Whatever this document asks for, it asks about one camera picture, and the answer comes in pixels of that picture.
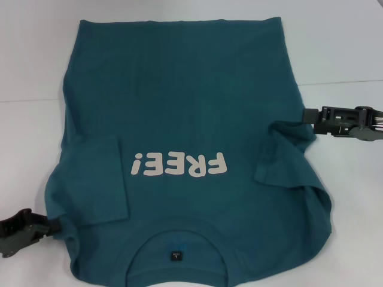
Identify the teal t-shirt with FREE print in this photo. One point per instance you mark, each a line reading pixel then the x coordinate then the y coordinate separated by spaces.
pixel 179 104

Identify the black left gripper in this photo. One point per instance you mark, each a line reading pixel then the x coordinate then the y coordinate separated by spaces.
pixel 15 236

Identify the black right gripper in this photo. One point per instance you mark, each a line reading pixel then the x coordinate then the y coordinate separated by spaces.
pixel 369 131

